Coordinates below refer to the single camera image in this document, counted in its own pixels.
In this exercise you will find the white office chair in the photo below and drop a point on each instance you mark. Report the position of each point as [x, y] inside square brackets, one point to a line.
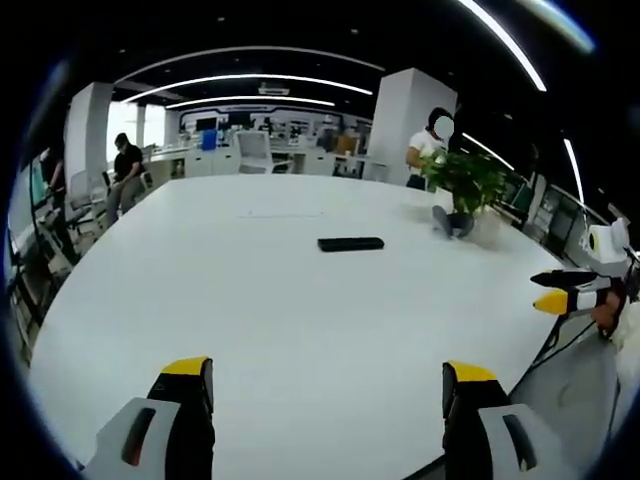
[256, 152]

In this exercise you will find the white pillar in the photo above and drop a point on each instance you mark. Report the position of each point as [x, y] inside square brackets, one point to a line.
[90, 135]
[415, 122]

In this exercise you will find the black remote control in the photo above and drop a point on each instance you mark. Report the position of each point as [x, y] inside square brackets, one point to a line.
[351, 244]

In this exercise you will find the person's right hand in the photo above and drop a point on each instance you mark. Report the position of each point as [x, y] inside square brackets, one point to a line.
[607, 315]

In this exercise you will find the grey office chair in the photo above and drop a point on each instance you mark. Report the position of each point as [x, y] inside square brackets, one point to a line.
[80, 200]

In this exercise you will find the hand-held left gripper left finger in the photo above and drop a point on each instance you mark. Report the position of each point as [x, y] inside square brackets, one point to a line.
[165, 425]

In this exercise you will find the blue box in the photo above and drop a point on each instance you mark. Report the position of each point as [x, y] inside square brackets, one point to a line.
[208, 139]

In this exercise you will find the green potted plant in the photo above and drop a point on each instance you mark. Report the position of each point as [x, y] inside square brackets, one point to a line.
[462, 187]

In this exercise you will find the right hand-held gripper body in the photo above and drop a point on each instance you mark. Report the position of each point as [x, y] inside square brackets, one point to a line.
[607, 247]

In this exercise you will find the white low cabinet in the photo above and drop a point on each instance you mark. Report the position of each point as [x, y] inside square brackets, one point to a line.
[210, 162]

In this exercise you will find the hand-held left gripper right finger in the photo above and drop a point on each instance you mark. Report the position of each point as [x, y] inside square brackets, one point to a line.
[480, 425]

